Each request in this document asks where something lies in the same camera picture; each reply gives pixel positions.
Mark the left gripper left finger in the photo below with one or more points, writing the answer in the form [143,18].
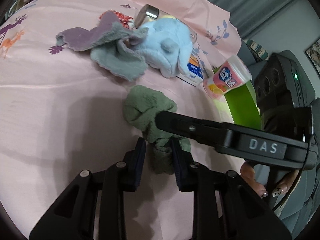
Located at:
[91,195]

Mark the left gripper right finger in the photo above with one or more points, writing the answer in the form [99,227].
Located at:
[225,206]

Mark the olive green soft cloth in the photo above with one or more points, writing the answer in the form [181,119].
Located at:
[140,109]

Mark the blue white tissue packet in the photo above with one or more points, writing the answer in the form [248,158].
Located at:
[195,74]

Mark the light blue plush toy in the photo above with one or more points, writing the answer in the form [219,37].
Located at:
[167,46]

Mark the purple grey towel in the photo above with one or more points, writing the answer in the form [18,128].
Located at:
[110,45]

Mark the red white snack packet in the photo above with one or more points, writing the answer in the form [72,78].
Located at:
[126,21]

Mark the hand with painted nails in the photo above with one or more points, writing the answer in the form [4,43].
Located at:
[248,175]

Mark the green white cardboard box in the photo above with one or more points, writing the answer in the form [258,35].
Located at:
[239,106]

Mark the grey sofa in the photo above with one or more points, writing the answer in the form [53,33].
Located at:
[303,202]

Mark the pink wet wipes canister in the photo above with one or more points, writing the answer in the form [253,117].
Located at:
[232,74]

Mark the pink patterned bed sheet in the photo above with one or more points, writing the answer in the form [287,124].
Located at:
[62,113]

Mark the striped patterned cushion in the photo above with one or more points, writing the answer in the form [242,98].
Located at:
[258,52]

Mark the black tracking camera box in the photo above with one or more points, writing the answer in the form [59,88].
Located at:
[281,86]

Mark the framed wall picture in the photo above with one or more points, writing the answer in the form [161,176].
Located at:
[313,53]

